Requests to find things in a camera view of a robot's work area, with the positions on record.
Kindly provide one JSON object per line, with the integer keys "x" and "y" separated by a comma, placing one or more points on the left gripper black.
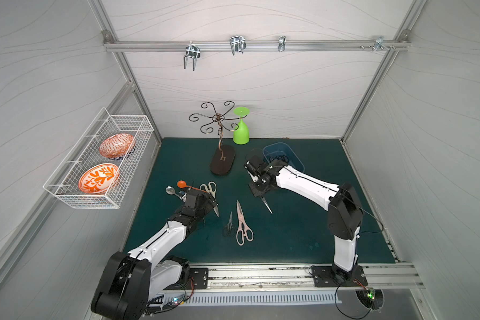
{"x": 205, "y": 200}

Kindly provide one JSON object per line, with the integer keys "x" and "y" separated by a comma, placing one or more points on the white hello kitty spoon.
{"x": 171, "y": 191}

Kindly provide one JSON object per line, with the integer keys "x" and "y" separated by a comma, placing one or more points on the cream handled kitchen scissors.
{"x": 211, "y": 188}

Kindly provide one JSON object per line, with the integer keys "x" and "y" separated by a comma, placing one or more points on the blue plastic storage box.
{"x": 294, "y": 161}

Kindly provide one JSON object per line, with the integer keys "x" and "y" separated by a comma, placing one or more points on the aluminium top rail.
{"x": 252, "y": 46}

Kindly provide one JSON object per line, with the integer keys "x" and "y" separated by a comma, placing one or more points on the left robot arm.
{"x": 131, "y": 280}

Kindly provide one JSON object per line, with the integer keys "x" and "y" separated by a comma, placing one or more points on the metal double hook left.
{"x": 192, "y": 54}

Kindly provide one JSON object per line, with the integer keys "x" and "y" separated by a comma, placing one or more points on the small black scissors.
{"x": 228, "y": 228}

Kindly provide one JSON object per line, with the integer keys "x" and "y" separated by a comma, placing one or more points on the orange patterned bowl upper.
{"x": 118, "y": 146}

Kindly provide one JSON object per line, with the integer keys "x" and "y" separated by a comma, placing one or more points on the metal double hook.
{"x": 192, "y": 54}
{"x": 237, "y": 44}

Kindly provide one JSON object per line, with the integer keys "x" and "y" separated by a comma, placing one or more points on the orange patterned plate lower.
{"x": 99, "y": 179}

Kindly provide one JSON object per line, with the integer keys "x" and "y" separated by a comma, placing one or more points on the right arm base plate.
{"x": 329, "y": 276}

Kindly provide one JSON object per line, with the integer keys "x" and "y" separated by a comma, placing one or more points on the metal single hook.
{"x": 281, "y": 44}

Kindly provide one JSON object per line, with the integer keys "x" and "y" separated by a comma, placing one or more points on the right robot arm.
{"x": 341, "y": 202}

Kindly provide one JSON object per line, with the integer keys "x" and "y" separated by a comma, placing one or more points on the pink handled scissors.
{"x": 244, "y": 232}

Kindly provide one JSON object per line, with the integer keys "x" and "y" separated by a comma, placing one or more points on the round floor port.
{"x": 372, "y": 299}

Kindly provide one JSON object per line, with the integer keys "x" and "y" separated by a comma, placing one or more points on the green plastic goblet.
{"x": 241, "y": 134}

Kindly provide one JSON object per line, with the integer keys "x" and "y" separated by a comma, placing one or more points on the metal hook right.
{"x": 379, "y": 45}

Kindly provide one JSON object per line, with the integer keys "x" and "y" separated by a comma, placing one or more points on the orange spoon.
{"x": 183, "y": 185}

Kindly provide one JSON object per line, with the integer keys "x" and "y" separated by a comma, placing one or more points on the white wire basket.
{"x": 63, "y": 183}

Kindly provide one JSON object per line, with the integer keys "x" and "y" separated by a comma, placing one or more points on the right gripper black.
{"x": 258, "y": 188}

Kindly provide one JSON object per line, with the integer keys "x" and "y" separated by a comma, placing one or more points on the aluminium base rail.
{"x": 295, "y": 277}

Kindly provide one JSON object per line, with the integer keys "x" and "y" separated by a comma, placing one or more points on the green table mat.
{"x": 296, "y": 232}

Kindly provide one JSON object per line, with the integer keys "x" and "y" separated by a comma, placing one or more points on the copper cup holder stand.
{"x": 224, "y": 156}

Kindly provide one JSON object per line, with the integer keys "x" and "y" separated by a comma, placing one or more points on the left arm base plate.
{"x": 198, "y": 278}

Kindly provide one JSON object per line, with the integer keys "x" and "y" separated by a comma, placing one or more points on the metal double hook middle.
{"x": 237, "y": 44}

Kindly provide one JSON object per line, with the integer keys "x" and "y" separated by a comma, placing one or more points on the white vent grille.
{"x": 266, "y": 298}

